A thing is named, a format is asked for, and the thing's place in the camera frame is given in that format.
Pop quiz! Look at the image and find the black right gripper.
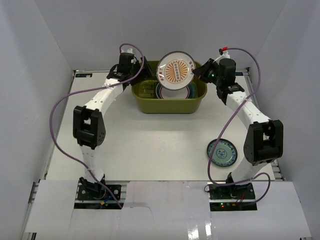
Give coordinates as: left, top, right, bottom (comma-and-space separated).
192, 59, 223, 87

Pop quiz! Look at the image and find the teal scalloped plate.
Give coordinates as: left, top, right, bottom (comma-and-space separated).
189, 83, 197, 99

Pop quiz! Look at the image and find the white plate teal rim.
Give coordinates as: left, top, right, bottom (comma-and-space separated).
155, 83, 190, 99

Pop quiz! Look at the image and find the orange sunburst plate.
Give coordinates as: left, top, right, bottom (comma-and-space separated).
156, 51, 196, 91

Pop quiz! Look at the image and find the small blue white plate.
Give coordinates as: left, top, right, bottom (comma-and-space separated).
211, 138, 238, 168

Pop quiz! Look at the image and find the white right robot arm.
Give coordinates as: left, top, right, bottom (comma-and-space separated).
192, 58, 284, 200

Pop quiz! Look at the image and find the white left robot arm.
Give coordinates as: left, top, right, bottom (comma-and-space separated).
72, 52, 153, 200

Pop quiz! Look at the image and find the olive green plastic bin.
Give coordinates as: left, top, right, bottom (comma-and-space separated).
131, 76, 208, 114

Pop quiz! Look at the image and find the left blue table label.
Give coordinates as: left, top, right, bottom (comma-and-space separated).
75, 73, 93, 78

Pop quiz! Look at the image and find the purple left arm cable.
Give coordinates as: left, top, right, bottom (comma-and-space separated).
49, 43, 145, 208

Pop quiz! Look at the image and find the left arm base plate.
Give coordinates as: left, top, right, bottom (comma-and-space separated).
74, 182, 126, 210

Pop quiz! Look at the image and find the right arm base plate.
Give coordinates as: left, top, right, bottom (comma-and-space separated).
204, 183, 258, 212

